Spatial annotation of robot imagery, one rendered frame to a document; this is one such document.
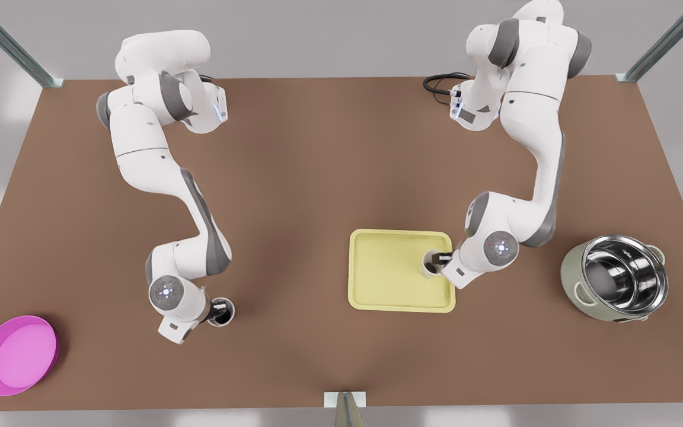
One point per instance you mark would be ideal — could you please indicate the white IKEA cup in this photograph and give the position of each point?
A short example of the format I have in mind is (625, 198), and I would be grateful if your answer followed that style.
(430, 268)
(227, 318)

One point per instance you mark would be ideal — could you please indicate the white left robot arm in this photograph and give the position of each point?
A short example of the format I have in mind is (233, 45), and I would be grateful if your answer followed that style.
(534, 107)

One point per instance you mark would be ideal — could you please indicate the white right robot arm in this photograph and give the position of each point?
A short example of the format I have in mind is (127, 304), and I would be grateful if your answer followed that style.
(140, 142)

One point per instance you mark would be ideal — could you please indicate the yellow rectangular tray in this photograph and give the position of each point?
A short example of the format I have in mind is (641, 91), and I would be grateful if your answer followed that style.
(386, 273)

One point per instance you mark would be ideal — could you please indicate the stainless steel green pot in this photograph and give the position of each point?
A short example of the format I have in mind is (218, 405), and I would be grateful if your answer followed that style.
(623, 276)

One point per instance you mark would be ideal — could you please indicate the pink round bowl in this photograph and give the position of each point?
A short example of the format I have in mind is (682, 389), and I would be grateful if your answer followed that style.
(18, 356)

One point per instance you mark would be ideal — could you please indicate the silver frame post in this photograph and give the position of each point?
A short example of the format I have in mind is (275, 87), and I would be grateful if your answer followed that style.
(346, 409)
(664, 41)
(12, 50)

